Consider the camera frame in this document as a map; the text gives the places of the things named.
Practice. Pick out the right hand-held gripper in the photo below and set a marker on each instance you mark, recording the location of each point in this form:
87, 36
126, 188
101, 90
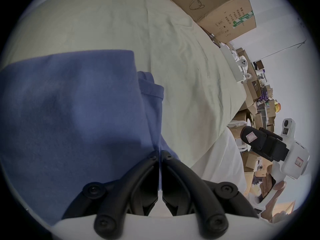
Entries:
296, 159

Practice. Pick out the pile of cartons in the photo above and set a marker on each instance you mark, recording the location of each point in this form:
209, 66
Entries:
250, 91

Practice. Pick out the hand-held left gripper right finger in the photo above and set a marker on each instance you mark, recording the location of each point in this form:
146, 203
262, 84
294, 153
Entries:
197, 196

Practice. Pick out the large cardboard carton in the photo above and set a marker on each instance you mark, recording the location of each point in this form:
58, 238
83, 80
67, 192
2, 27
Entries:
215, 6

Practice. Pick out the blue shirt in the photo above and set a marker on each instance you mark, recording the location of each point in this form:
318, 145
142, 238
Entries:
62, 109

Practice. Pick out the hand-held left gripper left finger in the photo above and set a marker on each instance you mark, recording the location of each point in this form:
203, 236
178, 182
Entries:
117, 196

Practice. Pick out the person's right hand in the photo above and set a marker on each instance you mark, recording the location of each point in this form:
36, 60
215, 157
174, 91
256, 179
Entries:
268, 186

